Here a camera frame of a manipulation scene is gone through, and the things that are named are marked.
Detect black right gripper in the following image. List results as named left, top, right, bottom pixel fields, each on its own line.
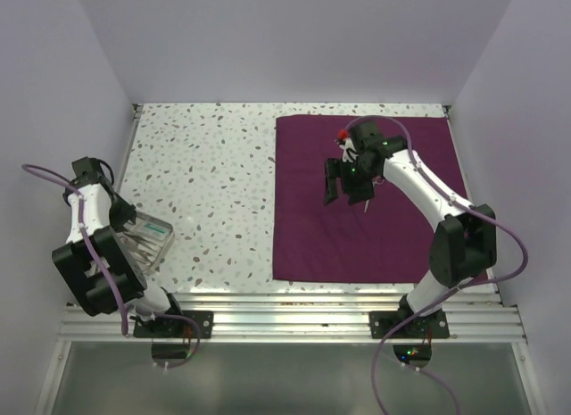
left=325, top=157, right=378, bottom=205

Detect small green-white packet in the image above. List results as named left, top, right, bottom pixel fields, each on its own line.
left=141, top=223, right=169, bottom=240

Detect silver forceps scissors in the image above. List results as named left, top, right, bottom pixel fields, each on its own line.
left=120, top=235, right=161, bottom=265

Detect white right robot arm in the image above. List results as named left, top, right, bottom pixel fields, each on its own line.
left=324, top=118, right=497, bottom=338

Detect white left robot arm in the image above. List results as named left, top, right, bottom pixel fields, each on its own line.
left=52, top=179, right=186, bottom=337

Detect purple surgical drape cloth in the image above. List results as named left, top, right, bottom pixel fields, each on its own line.
left=270, top=112, right=488, bottom=284

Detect stainless steel tray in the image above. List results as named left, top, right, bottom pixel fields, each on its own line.
left=117, top=212, right=175, bottom=274

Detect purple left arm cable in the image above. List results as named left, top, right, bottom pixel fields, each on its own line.
left=21, top=163, right=202, bottom=368

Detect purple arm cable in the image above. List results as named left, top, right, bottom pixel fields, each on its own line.
left=347, top=114, right=531, bottom=415
left=21, top=163, right=202, bottom=368

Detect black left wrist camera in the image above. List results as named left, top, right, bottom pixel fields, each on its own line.
left=70, top=157, right=115, bottom=193

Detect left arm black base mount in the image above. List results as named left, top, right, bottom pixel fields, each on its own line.
left=130, top=311, right=214, bottom=339

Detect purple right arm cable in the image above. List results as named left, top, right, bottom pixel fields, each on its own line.
left=347, top=114, right=531, bottom=415

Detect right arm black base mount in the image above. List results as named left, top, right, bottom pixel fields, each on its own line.
left=368, top=310, right=451, bottom=339

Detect aluminium table edge rail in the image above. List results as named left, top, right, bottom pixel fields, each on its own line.
left=54, top=289, right=530, bottom=344

